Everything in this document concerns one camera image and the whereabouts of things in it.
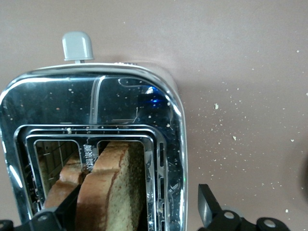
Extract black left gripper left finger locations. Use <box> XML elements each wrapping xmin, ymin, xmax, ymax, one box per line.
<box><xmin>0</xmin><ymin>184</ymin><xmax>81</xmax><ymax>231</ymax></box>

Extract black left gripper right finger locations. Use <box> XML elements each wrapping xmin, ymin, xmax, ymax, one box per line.
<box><xmin>197</xmin><ymin>183</ymin><xmax>290</xmax><ymax>231</ymax></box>

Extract brown bread slice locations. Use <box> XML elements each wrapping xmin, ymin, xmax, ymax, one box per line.
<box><xmin>44</xmin><ymin>154</ymin><xmax>86</xmax><ymax>210</ymax></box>
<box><xmin>76</xmin><ymin>141</ymin><xmax>146</xmax><ymax>231</ymax></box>

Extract beige chrome toaster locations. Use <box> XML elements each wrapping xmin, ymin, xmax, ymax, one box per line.
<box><xmin>0</xmin><ymin>31</ymin><xmax>188</xmax><ymax>231</ymax></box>

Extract brown table cover sheet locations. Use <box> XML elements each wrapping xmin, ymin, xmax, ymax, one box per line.
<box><xmin>0</xmin><ymin>0</ymin><xmax>308</xmax><ymax>231</ymax></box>

